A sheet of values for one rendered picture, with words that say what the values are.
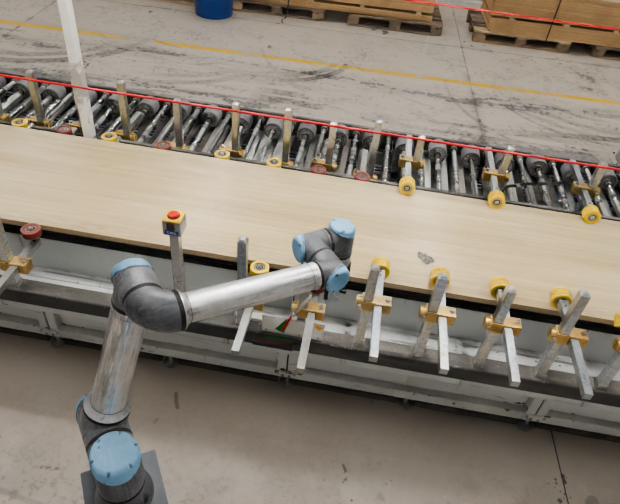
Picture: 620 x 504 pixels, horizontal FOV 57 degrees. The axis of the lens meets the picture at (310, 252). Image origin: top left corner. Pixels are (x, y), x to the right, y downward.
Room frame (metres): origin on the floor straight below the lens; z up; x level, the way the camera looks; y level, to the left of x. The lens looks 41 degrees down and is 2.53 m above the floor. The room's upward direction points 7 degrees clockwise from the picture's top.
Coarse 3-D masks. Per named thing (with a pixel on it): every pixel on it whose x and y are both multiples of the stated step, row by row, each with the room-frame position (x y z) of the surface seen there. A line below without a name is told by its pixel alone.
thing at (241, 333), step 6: (246, 312) 1.52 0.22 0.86; (252, 312) 1.55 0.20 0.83; (246, 318) 1.49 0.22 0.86; (240, 324) 1.45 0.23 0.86; (246, 324) 1.46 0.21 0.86; (240, 330) 1.43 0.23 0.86; (246, 330) 1.44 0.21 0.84; (240, 336) 1.40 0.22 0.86; (234, 342) 1.36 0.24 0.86; (240, 342) 1.37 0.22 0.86; (234, 348) 1.34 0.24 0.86; (240, 348) 1.35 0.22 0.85; (234, 354) 1.33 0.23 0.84
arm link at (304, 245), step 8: (312, 232) 1.45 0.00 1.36; (320, 232) 1.45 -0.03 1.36; (328, 232) 1.46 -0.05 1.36; (296, 240) 1.40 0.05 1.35; (304, 240) 1.40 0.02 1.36; (312, 240) 1.41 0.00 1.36; (320, 240) 1.41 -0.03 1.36; (328, 240) 1.43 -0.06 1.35; (296, 248) 1.40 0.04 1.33; (304, 248) 1.38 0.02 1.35; (312, 248) 1.37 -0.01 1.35; (320, 248) 1.37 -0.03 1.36; (296, 256) 1.39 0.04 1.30; (304, 256) 1.36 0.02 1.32
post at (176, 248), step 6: (174, 240) 1.60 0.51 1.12; (180, 240) 1.62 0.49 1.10; (174, 246) 1.60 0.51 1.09; (180, 246) 1.62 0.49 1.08; (174, 252) 1.60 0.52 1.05; (180, 252) 1.61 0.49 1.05; (174, 258) 1.60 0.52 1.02; (180, 258) 1.61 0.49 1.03; (174, 264) 1.61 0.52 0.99; (180, 264) 1.60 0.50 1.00; (174, 270) 1.61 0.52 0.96; (180, 270) 1.60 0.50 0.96; (174, 276) 1.61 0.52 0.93; (180, 276) 1.60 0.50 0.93; (174, 282) 1.61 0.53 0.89; (180, 282) 1.60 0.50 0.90; (174, 288) 1.61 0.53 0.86; (180, 288) 1.60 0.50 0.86
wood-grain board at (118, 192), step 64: (0, 128) 2.58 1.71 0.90; (0, 192) 2.04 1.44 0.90; (64, 192) 2.09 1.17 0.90; (128, 192) 2.15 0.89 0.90; (192, 192) 2.21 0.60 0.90; (256, 192) 2.27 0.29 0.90; (320, 192) 2.34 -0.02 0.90; (384, 192) 2.40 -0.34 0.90; (256, 256) 1.81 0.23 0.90; (384, 256) 1.91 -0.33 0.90; (448, 256) 1.96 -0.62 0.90; (512, 256) 2.01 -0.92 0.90; (576, 256) 2.06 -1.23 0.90
